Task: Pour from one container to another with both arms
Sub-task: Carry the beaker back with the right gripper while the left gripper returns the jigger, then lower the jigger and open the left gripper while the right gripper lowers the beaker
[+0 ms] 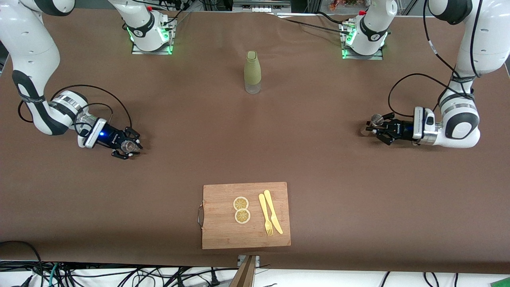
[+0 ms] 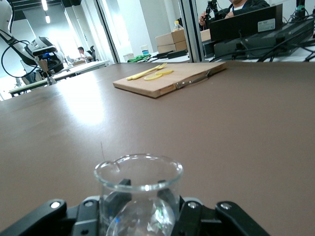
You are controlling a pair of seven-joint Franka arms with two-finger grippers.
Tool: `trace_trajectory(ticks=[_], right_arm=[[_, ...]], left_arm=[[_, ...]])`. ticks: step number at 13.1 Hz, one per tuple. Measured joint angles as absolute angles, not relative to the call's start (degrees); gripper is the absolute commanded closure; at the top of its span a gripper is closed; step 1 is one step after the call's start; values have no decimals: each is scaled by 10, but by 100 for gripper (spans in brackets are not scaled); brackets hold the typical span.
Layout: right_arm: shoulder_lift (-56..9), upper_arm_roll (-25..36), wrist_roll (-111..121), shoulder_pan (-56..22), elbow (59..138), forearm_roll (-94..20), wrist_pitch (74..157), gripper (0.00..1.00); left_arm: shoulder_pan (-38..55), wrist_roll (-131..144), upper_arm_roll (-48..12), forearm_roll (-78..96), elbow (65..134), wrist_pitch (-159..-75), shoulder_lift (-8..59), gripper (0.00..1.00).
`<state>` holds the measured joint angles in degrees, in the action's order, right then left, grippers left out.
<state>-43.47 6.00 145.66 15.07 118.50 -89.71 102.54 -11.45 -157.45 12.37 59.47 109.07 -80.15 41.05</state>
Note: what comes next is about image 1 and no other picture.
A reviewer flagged steel double jigger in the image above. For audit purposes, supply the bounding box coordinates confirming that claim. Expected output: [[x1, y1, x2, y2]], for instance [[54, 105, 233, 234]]
[[361, 114, 384, 137]]

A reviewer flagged brown table cover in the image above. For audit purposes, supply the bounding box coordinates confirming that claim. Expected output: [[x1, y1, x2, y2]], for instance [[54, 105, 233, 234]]
[[0, 7, 510, 275]]

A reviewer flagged wooden cutting board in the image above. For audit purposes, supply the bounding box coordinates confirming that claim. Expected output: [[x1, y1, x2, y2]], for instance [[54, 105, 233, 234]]
[[198, 182, 291, 250]]

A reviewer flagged yellow plastic knife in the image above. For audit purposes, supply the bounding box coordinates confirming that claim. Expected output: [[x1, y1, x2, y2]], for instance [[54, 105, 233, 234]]
[[263, 190, 284, 235]]

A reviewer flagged green sleeved glass bottle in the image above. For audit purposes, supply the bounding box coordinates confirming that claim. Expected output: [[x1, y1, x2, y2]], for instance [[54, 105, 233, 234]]
[[244, 51, 262, 95]]

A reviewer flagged yellow plastic fork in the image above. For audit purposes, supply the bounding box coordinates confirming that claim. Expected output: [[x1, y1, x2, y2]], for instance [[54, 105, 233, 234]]
[[258, 193, 274, 236]]

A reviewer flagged grey power strip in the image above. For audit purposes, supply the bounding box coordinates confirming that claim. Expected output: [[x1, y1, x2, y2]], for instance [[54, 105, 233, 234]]
[[233, 0, 291, 12]]

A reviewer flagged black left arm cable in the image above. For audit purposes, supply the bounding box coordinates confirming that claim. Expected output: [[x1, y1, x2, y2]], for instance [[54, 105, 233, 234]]
[[388, 0, 485, 120]]

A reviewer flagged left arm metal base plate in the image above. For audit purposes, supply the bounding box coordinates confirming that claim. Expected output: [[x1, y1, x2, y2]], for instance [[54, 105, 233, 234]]
[[341, 20, 384, 60]]

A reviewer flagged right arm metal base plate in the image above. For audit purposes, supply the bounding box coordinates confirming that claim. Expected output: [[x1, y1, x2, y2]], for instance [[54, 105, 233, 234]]
[[131, 18, 174, 55]]

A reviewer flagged short black table cable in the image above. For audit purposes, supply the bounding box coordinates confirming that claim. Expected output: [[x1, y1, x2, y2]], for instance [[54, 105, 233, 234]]
[[317, 11, 349, 24]]

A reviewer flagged long black table cable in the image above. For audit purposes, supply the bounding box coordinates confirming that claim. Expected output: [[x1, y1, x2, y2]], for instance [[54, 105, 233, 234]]
[[279, 17, 352, 37]]

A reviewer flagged black looped floor cable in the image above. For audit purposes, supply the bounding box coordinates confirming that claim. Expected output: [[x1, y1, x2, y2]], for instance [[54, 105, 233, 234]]
[[0, 240, 44, 287]]

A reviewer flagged aluminium camera mount post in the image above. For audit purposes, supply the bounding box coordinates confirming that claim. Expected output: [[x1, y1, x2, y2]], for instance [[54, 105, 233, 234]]
[[229, 255, 261, 287]]

